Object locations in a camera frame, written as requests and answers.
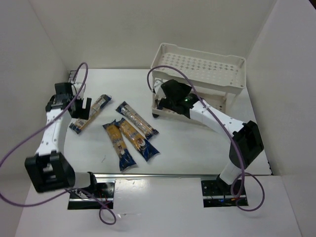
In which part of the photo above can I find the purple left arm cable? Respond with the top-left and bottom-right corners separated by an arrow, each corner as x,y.
0,62 -> 117,225

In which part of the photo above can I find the front aluminium rail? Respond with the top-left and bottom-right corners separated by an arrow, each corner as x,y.
94,173 -> 217,180

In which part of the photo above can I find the cream two-tier shelf cart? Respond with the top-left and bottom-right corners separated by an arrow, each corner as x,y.
150,43 -> 252,122

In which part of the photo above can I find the yellow spaghetti bag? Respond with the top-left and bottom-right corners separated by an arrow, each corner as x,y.
115,118 -> 159,161
102,120 -> 136,172

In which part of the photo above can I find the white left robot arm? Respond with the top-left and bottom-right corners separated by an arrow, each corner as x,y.
25,82 -> 93,193

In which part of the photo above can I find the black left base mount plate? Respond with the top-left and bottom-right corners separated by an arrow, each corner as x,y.
67,179 -> 115,210

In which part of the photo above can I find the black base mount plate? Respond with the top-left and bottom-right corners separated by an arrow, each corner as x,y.
67,179 -> 115,210
201,180 -> 248,208

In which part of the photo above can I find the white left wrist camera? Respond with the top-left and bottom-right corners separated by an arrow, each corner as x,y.
71,82 -> 86,94

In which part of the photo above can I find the yellow spaghetti bag left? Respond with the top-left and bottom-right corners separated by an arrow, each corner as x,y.
102,120 -> 136,172

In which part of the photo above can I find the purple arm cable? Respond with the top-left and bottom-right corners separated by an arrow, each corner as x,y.
0,62 -> 117,225
147,65 -> 265,212

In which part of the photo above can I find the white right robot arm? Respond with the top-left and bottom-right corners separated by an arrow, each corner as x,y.
154,79 -> 264,186

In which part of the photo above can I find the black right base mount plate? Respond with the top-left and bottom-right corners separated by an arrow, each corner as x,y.
201,180 -> 248,208

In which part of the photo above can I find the spaghetti bag with white label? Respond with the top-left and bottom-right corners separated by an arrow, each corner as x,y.
116,101 -> 159,140

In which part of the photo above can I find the yellow spaghetti bag right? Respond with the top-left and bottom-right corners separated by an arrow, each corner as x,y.
115,118 -> 159,161

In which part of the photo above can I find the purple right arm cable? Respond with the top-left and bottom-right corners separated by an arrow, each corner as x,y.
147,65 -> 265,212

